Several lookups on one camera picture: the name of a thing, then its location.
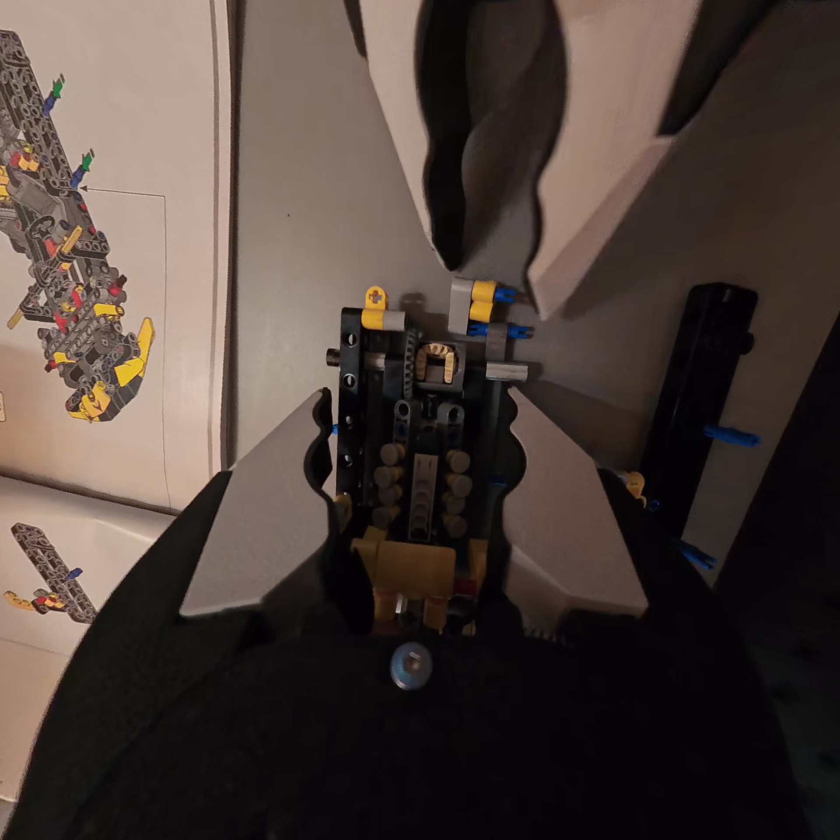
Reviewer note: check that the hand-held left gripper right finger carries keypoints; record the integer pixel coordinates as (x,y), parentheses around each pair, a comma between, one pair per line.
(571,525)

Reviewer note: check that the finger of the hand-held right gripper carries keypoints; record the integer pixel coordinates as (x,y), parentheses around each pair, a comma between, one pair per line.
(610,131)
(394,79)

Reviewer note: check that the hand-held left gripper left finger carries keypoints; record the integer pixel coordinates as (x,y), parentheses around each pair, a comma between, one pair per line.
(262,525)

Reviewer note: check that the black yellow lego car chassis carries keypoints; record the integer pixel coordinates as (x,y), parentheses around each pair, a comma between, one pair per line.
(420,472)

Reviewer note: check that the black lego beam blue pins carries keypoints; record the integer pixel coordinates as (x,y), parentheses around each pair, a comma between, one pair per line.
(702,394)

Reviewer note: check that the small yellow grey lego connector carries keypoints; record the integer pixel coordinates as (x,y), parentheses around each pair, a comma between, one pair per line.
(463,305)

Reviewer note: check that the open lego instruction booklet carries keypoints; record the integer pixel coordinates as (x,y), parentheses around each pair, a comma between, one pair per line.
(131,394)

